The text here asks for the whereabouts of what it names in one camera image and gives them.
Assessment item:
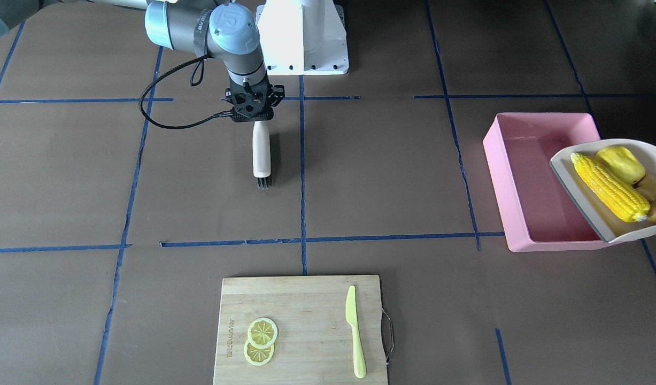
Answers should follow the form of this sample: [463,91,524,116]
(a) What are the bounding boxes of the tan toy ginger root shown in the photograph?
[635,173,656,224]

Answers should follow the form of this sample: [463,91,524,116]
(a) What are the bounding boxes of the yellow toy corn cob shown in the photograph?
[570,152,650,222]

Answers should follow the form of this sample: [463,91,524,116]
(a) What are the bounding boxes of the bamboo cutting board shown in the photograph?
[213,275,388,384]

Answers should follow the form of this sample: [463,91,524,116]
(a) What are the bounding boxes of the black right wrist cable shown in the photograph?
[138,53,237,130]

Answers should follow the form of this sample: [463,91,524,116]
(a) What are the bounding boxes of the white pedestal column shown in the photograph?
[256,1,350,76]

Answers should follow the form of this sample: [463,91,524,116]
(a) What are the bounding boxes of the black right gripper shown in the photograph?
[222,80,285,122]

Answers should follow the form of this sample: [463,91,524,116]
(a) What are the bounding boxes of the pink plastic bin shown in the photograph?
[483,112,608,252]

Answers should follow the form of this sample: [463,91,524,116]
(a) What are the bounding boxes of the green plastic knife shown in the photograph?
[345,285,367,379]

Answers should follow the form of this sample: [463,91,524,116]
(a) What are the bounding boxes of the beige plastic dustpan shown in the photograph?
[549,139,656,244]

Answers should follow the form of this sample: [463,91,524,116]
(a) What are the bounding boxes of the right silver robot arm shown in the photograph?
[0,1,285,130]

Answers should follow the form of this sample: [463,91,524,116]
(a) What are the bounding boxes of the beige hand brush black bristles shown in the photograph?
[252,120,272,190]

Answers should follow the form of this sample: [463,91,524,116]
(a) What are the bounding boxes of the yellow toy potato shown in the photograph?
[595,145,646,185]

